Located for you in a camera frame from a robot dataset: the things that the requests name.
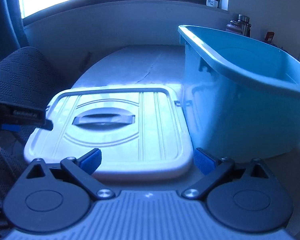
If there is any white bin lid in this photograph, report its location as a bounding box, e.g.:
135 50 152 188
24 85 193 181

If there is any grey fabric chair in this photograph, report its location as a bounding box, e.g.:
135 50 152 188
0 47 72 206

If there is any teal plastic storage bin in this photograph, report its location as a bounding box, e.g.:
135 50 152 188
178 25 300 162

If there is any blue curtain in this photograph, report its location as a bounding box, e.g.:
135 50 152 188
0 0 29 61

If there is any pink insulated bottle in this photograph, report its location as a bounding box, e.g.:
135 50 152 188
225 20 242 35

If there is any red black small box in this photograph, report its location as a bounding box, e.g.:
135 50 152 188
264 31 275 43

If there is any steel thermos flask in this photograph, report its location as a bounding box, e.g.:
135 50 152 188
238 14 251 37

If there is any small white box on sill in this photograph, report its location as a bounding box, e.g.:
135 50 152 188
206 0 218 8

